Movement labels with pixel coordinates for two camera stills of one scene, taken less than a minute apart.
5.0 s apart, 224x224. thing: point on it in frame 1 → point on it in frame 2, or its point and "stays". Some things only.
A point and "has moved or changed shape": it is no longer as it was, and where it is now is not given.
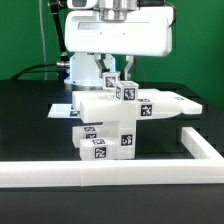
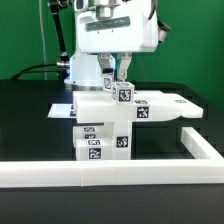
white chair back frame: x=151 y=105 stays
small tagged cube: x=127 y=91 has moved or changed shape
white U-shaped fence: x=207 y=165 stays
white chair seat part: x=121 y=141 has moved or changed shape
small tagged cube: x=109 y=80 stays
